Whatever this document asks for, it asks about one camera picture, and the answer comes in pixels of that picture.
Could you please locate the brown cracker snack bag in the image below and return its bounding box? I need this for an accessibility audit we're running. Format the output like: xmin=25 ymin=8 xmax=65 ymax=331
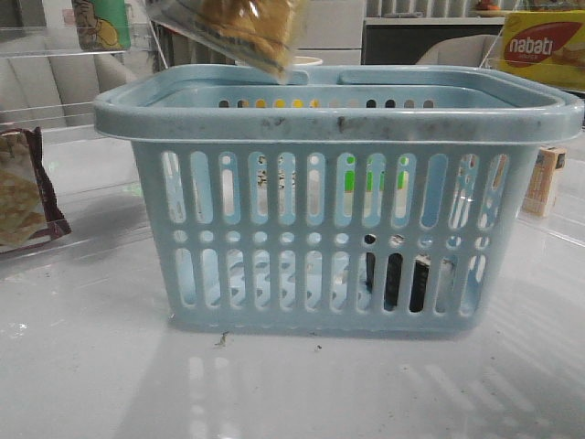
xmin=1 ymin=127 xmax=71 ymax=253

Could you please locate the white paper cup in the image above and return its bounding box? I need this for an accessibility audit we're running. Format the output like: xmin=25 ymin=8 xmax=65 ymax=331
xmin=292 ymin=56 xmax=323 ymax=69

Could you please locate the white drawer cabinet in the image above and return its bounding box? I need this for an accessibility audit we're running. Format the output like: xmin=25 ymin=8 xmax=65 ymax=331
xmin=296 ymin=1 xmax=367 ymax=65

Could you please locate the clear acrylic shelf left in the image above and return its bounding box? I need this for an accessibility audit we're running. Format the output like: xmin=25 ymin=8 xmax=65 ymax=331
xmin=1 ymin=24 xmax=166 ymax=131

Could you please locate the clear acrylic shelf right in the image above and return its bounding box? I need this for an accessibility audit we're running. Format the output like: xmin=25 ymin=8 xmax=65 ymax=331
xmin=477 ymin=34 xmax=585 ymax=251

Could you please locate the green cartoon snack package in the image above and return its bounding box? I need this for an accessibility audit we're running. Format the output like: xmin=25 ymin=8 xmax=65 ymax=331
xmin=71 ymin=0 xmax=131 ymax=51

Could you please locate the light blue plastic basket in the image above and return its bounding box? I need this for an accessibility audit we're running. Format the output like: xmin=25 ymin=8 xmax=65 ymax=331
xmin=93 ymin=64 xmax=584 ymax=336

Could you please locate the dark tissue pack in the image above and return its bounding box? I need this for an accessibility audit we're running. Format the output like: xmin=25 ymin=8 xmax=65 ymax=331
xmin=358 ymin=251 xmax=457 ymax=315

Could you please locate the clear acrylic shelf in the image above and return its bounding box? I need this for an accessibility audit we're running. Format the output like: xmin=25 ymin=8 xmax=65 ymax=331
xmin=477 ymin=34 xmax=585 ymax=251
xmin=1 ymin=24 xmax=166 ymax=131

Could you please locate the yellow nabati wafer box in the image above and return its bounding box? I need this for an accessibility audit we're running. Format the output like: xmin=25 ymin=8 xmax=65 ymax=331
xmin=496 ymin=10 xmax=584 ymax=91

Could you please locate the packaged bread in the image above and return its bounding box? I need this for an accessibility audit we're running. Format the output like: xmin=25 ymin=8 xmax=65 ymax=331
xmin=145 ymin=1 xmax=308 ymax=83

